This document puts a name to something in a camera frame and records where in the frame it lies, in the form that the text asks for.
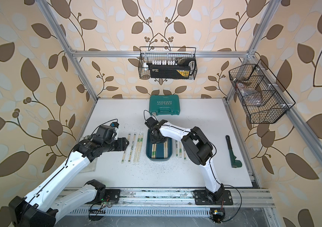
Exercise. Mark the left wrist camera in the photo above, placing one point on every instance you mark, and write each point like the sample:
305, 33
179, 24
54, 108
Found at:
114, 125

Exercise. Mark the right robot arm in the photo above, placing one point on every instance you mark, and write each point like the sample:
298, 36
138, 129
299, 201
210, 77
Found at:
198, 148

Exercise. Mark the black yellow box in basket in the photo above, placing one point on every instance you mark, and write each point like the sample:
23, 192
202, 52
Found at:
185, 70

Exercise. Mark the grey work glove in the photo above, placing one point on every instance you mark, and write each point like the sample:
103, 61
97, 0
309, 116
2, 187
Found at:
91, 167

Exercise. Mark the black wire basket right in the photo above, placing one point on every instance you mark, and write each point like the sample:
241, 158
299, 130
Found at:
262, 95

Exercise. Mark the plastic bag in basket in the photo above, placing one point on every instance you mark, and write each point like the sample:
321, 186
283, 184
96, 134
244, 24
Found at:
251, 97

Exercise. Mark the black wire basket back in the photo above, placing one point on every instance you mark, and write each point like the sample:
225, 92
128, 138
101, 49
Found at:
166, 62

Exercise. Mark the wrapped chopsticks pair box right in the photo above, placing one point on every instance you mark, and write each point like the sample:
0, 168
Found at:
166, 154

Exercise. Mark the chopsticks pair green band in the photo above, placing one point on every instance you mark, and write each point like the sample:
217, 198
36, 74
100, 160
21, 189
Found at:
132, 148

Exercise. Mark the teal plastic storage box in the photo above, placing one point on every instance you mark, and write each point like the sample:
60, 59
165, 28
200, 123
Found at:
160, 149

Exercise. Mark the chopsticks pair panda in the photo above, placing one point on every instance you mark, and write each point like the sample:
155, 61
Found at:
177, 149

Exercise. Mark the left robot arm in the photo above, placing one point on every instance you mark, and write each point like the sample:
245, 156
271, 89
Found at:
42, 208

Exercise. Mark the green tool case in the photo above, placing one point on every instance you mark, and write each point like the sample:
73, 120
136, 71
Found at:
164, 105

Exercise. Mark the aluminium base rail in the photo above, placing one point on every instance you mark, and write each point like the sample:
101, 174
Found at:
189, 197

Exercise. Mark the green pipe wrench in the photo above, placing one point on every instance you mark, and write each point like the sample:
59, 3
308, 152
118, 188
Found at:
234, 162

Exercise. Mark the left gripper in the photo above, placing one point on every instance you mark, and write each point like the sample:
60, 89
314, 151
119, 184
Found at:
123, 144

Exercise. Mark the wrapped chopsticks pair box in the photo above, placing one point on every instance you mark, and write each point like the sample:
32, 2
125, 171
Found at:
166, 154
154, 151

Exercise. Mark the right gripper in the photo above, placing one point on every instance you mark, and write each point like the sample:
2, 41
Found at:
153, 141

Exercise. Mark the black wire basket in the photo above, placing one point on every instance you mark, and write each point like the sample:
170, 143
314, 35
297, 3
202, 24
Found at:
262, 95
166, 62

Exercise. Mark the wrapped chopsticks pair box left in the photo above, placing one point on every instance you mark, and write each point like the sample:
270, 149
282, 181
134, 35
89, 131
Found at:
154, 151

